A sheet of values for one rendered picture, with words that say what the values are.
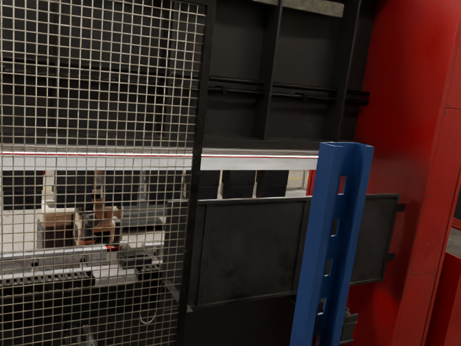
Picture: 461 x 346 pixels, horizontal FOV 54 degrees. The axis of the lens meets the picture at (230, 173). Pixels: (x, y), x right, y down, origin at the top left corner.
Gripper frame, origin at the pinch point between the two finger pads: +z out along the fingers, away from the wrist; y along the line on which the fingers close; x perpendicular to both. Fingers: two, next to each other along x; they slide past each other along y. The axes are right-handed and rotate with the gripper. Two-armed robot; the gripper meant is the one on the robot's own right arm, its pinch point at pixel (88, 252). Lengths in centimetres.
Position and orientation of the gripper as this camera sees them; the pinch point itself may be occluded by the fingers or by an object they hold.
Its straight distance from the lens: 259.8
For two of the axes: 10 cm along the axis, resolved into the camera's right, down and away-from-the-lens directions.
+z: 0.3, 10.0, -0.1
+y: 5.4, -0.2, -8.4
